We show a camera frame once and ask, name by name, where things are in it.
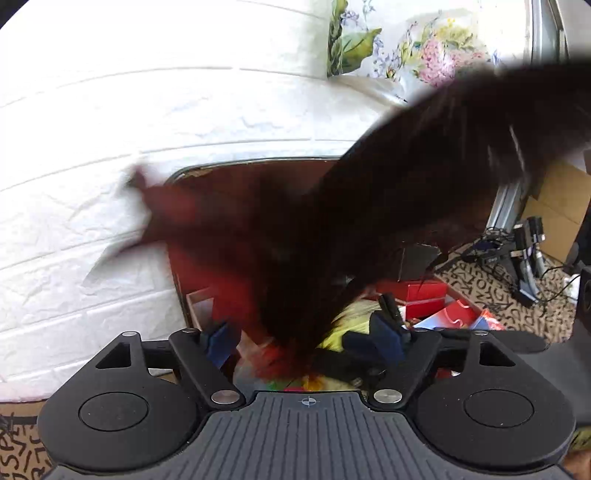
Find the brown cardboard box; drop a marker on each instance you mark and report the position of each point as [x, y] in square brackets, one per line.
[201, 307]

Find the floral plastic bag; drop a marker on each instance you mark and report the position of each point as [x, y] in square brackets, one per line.
[429, 50]

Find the dark red feather shuttlecock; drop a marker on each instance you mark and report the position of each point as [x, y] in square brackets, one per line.
[346, 230]

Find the letter-patterned mat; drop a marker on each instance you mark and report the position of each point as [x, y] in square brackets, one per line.
[485, 286]

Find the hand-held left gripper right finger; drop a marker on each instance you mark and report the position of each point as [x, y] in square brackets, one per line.
[388, 339]

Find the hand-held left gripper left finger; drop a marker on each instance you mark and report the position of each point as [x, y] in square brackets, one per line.
[220, 344]

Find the dark wooden board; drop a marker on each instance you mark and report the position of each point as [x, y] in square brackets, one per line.
[182, 272]

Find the black camera stand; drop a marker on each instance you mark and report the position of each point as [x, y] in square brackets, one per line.
[524, 258]

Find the grey metal frame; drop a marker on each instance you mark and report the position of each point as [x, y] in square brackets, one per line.
[508, 207]

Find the large yellow-green medicine box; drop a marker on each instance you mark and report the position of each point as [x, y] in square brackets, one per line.
[355, 318]

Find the red box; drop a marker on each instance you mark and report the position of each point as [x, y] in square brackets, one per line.
[415, 295]

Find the flat cardboard sheet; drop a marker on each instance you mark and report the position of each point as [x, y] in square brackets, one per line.
[563, 203]

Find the black box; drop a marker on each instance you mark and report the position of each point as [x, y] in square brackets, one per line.
[418, 263]

